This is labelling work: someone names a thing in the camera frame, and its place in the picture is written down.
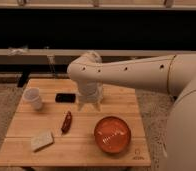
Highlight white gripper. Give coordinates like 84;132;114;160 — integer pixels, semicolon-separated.
77;83;103;111

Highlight orange ceramic bowl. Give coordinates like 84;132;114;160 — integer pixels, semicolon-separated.
94;116;131;154

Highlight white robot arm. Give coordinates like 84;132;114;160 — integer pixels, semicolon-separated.
67;53;196;171

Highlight red brown snack bar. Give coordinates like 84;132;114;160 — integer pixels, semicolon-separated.
61;111;72;134

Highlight black rectangular phone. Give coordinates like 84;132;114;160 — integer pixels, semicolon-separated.
55;93;76;103

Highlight wooden table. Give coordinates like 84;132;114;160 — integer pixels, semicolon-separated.
0;79;151;167

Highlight white plastic cup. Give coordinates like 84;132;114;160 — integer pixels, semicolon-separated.
23;87;43;110

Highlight white sponge block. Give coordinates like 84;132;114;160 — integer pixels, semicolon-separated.
31;131;54;152

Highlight grey metal railing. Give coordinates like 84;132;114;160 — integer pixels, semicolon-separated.
0;48;196;65

